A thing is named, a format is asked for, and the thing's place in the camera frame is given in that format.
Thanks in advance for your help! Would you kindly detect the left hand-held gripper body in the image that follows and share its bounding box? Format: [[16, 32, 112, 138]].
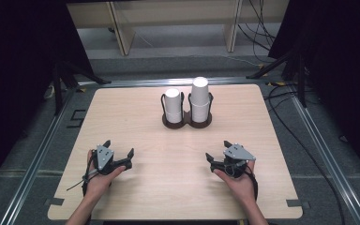
[[93, 143, 122, 176]]

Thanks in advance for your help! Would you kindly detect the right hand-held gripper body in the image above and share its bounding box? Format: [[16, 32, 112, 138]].
[[223, 142, 257, 179]]

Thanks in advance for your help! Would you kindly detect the dark double cup holder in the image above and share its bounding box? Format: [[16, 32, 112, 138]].
[[160, 91, 215, 129]]

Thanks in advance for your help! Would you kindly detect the short stack of white cups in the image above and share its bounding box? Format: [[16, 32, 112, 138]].
[[164, 88, 184, 124]]

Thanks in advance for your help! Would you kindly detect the person's left hand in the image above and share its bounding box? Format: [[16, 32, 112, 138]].
[[83, 149, 127, 201]]

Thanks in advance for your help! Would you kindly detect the person's right hand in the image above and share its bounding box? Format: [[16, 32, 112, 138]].
[[213, 160, 258, 204]]

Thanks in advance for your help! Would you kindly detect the black floor tape mark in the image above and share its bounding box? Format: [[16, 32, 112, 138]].
[[66, 109, 87, 129]]

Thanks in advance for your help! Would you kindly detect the tall stack of white cups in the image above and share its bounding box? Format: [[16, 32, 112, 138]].
[[188, 76, 211, 124]]

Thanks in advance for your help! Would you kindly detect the black tripod stand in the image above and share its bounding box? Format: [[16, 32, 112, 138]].
[[51, 60, 113, 116], [246, 46, 309, 109]]

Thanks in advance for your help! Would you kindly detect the dark curtain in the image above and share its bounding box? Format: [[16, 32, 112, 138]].
[[267, 0, 360, 186], [0, 0, 94, 195]]

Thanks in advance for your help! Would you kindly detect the light wooden bench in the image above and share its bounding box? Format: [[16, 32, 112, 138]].
[[66, 0, 291, 57]]

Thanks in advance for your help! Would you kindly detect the grey cord loop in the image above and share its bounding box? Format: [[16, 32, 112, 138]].
[[66, 170, 99, 192]]

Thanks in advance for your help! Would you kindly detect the metal floor rail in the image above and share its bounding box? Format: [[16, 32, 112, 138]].
[[288, 86, 360, 225], [0, 88, 80, 225], [77, 76, 271, 89]]

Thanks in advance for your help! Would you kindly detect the long black floor cable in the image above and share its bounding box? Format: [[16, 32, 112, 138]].
[[262, 82, 347, 225]]

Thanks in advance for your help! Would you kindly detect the thin white floor cable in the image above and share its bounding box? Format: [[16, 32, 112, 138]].
[[219, 54, 264, 68]]

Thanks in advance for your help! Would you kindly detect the bundle of black cables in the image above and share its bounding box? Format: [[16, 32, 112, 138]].
[[236, 0, 278, 65]]

